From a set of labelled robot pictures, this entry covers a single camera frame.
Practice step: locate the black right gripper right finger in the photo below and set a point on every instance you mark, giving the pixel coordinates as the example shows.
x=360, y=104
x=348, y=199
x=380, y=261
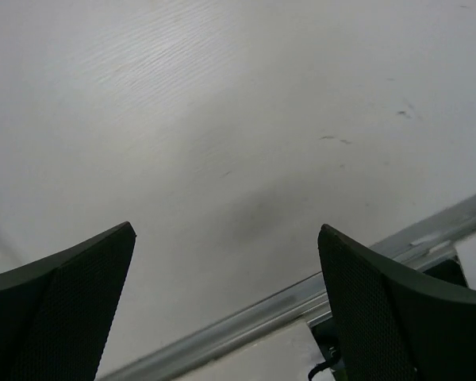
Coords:
x=393, y=322

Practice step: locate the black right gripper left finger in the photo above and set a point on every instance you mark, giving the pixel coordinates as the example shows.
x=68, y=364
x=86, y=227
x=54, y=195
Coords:
x=56, y=312

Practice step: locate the aluminium table edge rail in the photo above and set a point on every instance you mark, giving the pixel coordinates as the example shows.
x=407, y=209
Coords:
x=419, y=245

